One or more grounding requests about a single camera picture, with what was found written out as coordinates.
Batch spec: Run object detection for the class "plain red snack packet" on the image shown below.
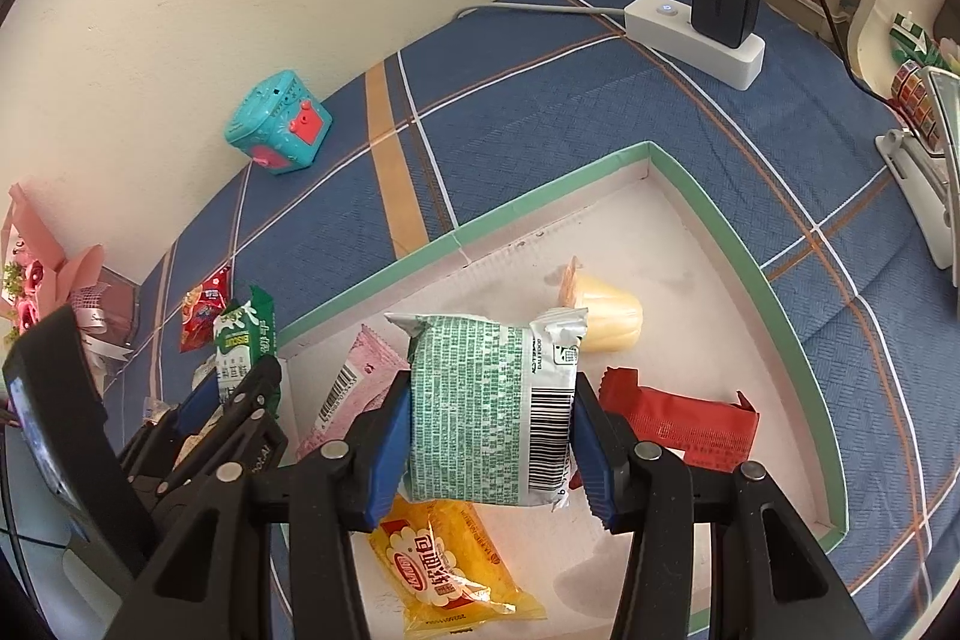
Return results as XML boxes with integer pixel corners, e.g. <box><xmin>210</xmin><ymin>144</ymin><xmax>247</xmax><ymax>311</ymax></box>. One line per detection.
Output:
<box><xmin>598</xmin><ymin>366</ymin><xmax>760</xmax><ymax>472</ymax></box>

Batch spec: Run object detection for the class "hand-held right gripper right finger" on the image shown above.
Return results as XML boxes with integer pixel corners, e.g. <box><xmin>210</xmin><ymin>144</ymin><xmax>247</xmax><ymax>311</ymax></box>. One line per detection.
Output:
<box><xmin>574</xmin><ymin>370</ymin><xmax>875</xmax><ymax>640</ymax></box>

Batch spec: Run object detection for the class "small red chips packet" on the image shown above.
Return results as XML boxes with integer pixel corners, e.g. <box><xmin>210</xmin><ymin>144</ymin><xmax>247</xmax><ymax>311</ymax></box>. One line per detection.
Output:
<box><xmin>178</xmin><ymin>265</ymin><xmax>232</xmax><ymax>354</ymax></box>

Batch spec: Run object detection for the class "grey power cable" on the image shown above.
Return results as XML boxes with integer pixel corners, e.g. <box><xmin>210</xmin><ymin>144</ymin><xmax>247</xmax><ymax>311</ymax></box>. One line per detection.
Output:
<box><xmin>456</xmin><ymin>2</ymin><xmax>629</xmax><ymax>22</ymax></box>

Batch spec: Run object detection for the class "pink snack packet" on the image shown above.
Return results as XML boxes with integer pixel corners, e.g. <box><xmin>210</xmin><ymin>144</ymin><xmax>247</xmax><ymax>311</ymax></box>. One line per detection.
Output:
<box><xmin>296</xmin><ymin>325</ymin><xmax>410</xmax><ymax>461</ymax></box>

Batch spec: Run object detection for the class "pink flower bouquet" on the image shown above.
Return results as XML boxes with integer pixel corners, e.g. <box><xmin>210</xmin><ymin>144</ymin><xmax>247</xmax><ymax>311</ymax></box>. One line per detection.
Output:
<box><xmin>0</xmin><ymin>182</ymin><xmax>140</xmax><ymax>360</ymax></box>

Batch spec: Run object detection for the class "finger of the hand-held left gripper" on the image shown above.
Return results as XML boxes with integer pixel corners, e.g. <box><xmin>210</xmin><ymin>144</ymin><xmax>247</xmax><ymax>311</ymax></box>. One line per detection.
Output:
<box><xmin>225</xmin><ymin>355</ymin><xmax>282</xmax><ymax>423</ymax></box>
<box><xmin>120</xmin><ymin>385</ymin><xmax>226</xmax><ymax>468</ymax></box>

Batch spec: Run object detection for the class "mint green snack packet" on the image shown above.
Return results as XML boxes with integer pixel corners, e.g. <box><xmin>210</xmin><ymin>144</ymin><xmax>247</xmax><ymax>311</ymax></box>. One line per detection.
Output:
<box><xmin>384</xmin><ymin>306</ymin><xmax>590</xmax><ymax>512</ymax></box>

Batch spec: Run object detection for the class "green white biscuit packet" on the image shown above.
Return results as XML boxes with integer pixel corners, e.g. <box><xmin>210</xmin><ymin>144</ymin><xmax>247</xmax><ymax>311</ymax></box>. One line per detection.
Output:
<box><xmin>212</xmin><ymin>285</ymin><xmax>282</xmax><ymax>420</ymax></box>

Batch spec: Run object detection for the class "clear gift box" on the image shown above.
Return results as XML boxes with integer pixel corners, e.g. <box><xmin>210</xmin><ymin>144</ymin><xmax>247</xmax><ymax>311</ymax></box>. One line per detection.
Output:
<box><xmin>90</xmin><ymin>265</ymin><xmax>142</xmax><ymax>348</ymax></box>

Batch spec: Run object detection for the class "green white carton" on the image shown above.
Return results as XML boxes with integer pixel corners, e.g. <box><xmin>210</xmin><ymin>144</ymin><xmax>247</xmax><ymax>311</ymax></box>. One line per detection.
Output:
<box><xmin>890</xmin><ymin>12</ymin><xmax>946</xmax><ymax>67</ymax></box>

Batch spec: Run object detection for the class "green rimmed shallow cardboard box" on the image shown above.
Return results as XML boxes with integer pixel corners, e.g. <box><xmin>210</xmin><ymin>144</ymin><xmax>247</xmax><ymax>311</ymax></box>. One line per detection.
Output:
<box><xmin>274</xmin><ymin>141</ymin><xmax>848</xmax><ymax>637</ymax></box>

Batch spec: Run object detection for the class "colourful roll stack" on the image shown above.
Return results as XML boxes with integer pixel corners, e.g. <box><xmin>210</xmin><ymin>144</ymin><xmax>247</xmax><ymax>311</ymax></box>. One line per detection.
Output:
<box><xmin>889</xmin><ymin>59</ymin><xmax>938</xmax><ymax>150</ymax></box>

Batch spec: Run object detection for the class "white power strip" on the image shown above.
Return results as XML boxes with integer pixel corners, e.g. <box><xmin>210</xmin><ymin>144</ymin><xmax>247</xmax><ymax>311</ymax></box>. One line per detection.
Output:
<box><xmin>624</xmin><ymin>0</ymin><xmax>766</xmax><ymax>91</ymax></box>

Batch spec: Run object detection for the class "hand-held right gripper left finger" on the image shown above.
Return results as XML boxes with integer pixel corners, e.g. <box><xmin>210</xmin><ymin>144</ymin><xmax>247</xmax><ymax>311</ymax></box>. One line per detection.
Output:
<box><xmin>101</xmin><ymin>370</ymin><xmax>413</xmax><ymax>640</ymax></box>

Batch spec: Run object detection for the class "yellow snack packet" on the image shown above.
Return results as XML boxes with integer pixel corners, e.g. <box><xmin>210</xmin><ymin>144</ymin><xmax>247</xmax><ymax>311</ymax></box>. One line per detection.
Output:
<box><xmin>369</xmin><ymin>497</ymin><xmax>548</xmax><ymax>637</ymax></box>

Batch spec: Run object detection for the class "teal toy box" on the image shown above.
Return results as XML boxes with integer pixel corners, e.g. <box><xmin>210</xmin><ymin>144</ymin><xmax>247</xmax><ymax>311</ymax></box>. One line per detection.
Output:
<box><xmin>225</xmin><ymin>71</ymin><xmax>332</xmax><ymax>176</ymax></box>

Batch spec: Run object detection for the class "pale yellow jelly cup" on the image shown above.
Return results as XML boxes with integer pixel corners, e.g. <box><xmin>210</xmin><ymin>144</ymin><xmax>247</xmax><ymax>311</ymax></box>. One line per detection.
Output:
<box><xmin>559</xmin><ymin>257</ymin><xmax>644</xmax><ymax>354</ymax></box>

